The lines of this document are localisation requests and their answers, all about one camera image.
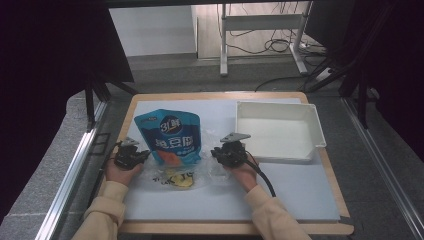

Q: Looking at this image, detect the tangle of floor cables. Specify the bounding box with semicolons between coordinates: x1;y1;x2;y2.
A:
225;2;329;57

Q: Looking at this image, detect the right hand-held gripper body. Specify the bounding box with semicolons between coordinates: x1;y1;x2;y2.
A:
213;132;252;168

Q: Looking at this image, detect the pale grey table mat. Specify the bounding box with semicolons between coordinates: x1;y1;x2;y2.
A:
123;97;341;223

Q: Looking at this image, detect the white plastic bin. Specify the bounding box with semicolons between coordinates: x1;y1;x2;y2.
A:
234;100;328;165

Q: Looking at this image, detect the person's right hand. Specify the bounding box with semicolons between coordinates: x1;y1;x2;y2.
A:
223;155;260;194

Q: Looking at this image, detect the dark curtain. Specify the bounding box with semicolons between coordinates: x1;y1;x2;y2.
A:
0;0;135;216
304;0;424;163

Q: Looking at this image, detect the aluminium rail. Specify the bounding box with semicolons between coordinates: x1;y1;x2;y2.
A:
342;97;424;240
34;99;110;240

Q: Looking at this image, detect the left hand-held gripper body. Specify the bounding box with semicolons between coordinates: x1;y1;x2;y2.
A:
113;136;145;171

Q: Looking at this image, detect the wooden table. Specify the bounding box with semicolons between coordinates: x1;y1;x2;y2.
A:
117;91;355;236

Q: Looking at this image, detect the white metal desk frame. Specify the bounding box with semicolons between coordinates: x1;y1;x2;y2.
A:
217;1;313;77

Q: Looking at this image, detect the clear plastic bag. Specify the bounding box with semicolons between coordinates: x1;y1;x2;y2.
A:
142;127;235;192

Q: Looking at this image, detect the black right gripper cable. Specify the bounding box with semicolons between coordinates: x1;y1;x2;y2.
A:
244;149;277;198

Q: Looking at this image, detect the blue snack pouch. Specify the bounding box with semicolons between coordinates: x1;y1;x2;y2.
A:
133;108;203;167

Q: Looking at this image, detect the person's left hand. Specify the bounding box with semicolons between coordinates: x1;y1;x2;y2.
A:
105;159;145;187

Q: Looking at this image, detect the black metal stand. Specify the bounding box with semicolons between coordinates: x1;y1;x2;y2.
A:
84;72;140;132
339;64;372;130

